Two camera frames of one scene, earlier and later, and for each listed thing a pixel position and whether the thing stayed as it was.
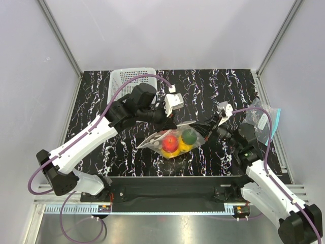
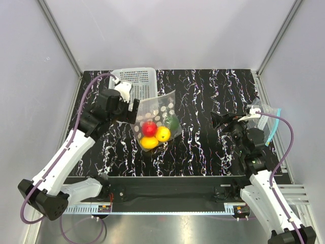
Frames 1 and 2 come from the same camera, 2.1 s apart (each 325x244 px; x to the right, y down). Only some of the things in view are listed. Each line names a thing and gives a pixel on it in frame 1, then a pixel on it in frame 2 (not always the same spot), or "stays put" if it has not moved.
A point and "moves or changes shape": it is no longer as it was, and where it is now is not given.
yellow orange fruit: [183, 147] to [163, 133]
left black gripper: [166, 123] to [129, 117]
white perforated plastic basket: [118, 77] stays put
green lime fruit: [189, 136] moves or changes shape
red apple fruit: [169, 144] to [149, 129]
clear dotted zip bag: [185, 138] moves or changes shape
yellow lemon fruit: [169, 155] to [149, 142]
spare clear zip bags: [259, 120] stays put
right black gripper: [203, 128] to [234, 121]
